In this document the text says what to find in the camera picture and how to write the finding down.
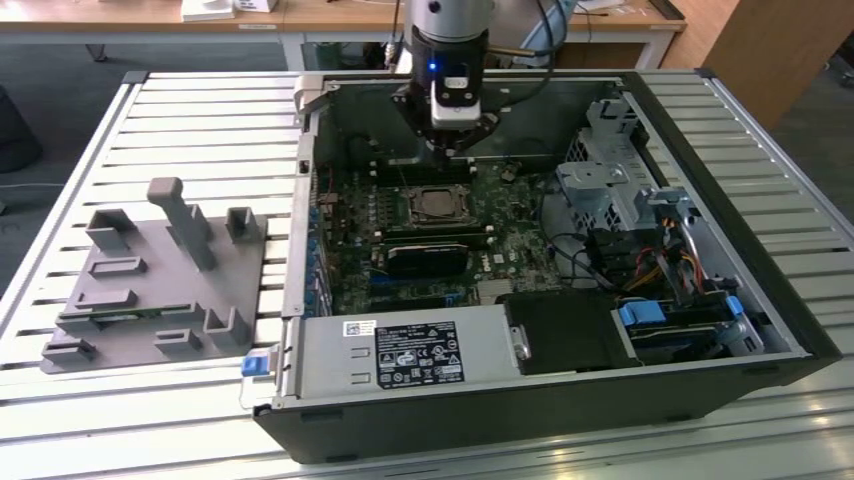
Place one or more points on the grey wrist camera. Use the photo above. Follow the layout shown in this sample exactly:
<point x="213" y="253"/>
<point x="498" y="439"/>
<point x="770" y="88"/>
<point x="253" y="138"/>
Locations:
<point x="455" y="107"/>

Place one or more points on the plain white box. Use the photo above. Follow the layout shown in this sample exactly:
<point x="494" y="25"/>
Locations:
<point x="207" y="10"/>

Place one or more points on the blue disk carrier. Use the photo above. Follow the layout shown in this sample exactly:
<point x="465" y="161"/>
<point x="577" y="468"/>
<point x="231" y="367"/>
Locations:
<point x="641" y="314"/>

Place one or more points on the black PC case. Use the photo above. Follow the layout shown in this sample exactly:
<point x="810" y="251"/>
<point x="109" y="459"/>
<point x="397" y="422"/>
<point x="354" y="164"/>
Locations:
<point x="467" y="420"/>

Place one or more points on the grey parts rack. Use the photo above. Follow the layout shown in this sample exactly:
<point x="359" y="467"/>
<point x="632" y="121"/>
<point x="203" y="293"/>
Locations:
<point x="161" y="295"/>

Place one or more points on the CPU socket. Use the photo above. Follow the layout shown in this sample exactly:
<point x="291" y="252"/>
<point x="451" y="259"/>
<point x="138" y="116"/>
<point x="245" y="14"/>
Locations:
<point x="414" y="223"/>

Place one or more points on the green motherboard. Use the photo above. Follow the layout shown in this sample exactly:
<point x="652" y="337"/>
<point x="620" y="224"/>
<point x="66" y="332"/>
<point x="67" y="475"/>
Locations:
<point x="514" y="240"/>

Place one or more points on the silver chipset heatsink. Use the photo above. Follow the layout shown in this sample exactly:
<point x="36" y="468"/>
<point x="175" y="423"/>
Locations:
<point x="497" y="292"/>

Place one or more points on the silver power supply unit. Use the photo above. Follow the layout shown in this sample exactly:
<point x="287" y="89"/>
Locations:
<point x="321" y="350"/>

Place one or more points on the black graphics card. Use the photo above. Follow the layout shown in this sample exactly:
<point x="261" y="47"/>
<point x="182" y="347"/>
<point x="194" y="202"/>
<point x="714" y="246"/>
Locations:
<point x="427" y="260"/>

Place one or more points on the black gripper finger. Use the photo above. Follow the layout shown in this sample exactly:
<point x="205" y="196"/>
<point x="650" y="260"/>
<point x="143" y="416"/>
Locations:
<point x="410" y="117"/>
<point x="483" y="131"/>

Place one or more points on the green RAM stick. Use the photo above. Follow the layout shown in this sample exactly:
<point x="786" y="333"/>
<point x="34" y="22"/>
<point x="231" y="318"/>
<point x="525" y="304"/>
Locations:
<point x="143" y="315"/>

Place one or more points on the grey case latch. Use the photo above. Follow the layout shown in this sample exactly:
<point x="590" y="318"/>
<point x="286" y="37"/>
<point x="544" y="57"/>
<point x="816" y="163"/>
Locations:
<point x="307" y="92"/>

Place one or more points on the black plastic shroud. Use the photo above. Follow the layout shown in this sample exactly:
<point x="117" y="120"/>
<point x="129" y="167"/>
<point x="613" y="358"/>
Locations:
<point x="568" y="330"/>

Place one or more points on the blue plastic clip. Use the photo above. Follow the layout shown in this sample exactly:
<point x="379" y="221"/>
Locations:
<point x="734" y="306"/>

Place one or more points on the white box with dark print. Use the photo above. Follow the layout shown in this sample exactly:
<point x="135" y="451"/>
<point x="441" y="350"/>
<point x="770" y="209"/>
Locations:
<point x="257" y="5"/>

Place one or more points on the blue power supply latch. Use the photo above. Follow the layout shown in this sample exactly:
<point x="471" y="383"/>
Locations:
<point x="257" y="364"/>

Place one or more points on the black hard disk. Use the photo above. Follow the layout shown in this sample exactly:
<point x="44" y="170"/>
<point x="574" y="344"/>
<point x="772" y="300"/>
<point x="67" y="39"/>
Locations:
<point x="674" y="340"/>

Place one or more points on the black RAM stick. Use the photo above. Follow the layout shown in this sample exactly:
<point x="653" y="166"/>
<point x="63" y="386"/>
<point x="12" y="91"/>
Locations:
<point x="434" y="230"/>
<point x="434" y="239"/>

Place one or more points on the silver metal drive cage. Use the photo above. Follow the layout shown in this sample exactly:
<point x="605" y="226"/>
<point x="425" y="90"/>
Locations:
<point x="588" y="190"/>

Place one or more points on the light wooden desk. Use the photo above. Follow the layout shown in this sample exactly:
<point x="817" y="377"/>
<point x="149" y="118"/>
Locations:
<point x="101" y="24"/>

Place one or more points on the wooden cabinet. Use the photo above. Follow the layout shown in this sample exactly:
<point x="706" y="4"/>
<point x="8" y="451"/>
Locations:
<point x="768" y="50"/>

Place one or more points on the white papers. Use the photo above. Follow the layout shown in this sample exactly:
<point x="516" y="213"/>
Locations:
<point x="604" y="5"/>

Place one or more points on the black RAM slot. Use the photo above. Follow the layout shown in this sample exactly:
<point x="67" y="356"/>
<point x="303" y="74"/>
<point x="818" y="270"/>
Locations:
<point x="394" y="176"/>
<point x="390" y="167"/>

